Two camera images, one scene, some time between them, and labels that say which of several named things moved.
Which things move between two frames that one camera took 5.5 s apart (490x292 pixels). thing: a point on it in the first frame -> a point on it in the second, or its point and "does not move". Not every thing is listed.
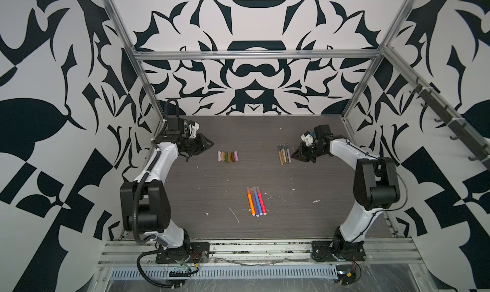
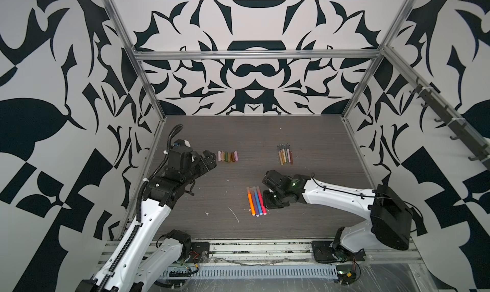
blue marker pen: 258,202 does not move
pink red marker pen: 261,200 does not move
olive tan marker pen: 286,153 does not move
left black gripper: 202,144 -> 202,166
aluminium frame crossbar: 258,53 does not move
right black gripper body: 311,152 -> 274,200
